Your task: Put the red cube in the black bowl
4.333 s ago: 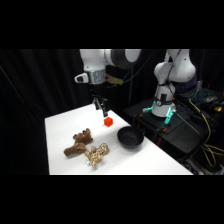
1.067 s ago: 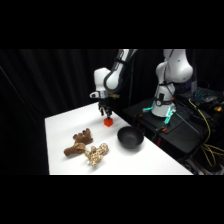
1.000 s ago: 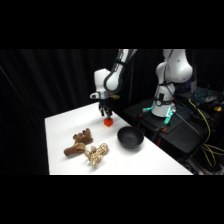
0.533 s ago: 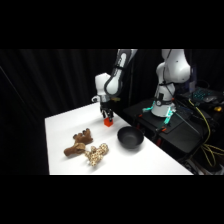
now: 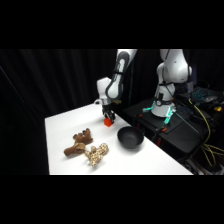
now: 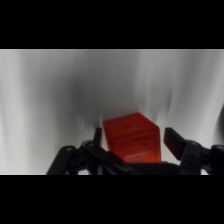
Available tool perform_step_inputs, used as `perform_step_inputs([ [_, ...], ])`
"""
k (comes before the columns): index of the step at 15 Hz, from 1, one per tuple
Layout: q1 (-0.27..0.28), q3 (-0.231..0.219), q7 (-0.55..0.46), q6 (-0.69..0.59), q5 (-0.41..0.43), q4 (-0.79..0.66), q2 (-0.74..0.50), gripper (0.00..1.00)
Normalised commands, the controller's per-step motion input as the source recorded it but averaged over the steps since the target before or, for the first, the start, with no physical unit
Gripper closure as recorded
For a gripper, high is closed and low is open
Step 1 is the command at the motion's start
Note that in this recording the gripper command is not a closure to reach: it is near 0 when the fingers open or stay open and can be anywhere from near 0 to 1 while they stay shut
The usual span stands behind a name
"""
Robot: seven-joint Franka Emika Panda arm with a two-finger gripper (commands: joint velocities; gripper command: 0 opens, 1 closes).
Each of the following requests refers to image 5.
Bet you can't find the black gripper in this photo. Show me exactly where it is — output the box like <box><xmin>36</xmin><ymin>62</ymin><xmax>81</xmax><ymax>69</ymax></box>
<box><xmin>101</xmin><ymin>101</ymin><xmax>117</xmax><ymax>123</ymax></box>

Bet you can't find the black bowl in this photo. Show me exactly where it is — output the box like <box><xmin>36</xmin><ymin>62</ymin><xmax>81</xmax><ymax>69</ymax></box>
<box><xmin>116</xmin><ymin>125</ymin><xmax>145</xmax><ymax>150</ymax></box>

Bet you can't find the spotted plush giraffe toy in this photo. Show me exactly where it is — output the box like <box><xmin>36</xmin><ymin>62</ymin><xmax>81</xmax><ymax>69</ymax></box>
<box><xmin>83</xmin><ymin>142</ymin><xmax>110</xmax><ymax>168</ymax></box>

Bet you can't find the brown plush moose toy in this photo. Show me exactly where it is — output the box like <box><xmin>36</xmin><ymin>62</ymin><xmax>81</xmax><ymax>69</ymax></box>
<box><xmin>63</xmin><ymin>127</ymin><xmax>95</xmax><ymax>159</ymax></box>

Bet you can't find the black robot stand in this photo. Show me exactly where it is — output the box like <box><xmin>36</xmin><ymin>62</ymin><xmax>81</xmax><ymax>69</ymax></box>
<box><xmin>122</xmin><ymin>95</ymin><xmax>224</xmax><ymax>163</ymax></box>

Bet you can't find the black curtain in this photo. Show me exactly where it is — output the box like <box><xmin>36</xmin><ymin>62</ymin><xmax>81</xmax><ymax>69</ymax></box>
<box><xmin>0</xmin><ymin>49</ymin><xmax>224</xmax><ymax>176</ymax></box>

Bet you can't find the backlit black keyboard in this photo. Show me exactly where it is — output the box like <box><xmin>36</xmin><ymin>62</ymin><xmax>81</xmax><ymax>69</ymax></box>
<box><xmin>185</xmin><ymin>87</ymin><xmax>224</xmax><ymax>105</ymax></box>

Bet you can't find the computer mouse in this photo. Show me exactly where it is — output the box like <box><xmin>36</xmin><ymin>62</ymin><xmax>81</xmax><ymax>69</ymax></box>
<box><xmin>203</xmin><ymin>95</ymin><xmax>218</xmax><ymax>103</ymax></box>

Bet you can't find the yellow cable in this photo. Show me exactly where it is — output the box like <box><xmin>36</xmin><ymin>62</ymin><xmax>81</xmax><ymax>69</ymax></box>
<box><xmin>187</xmin><ymin>99</ymin><xmax>224</xmax><ymax>169</ymax></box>

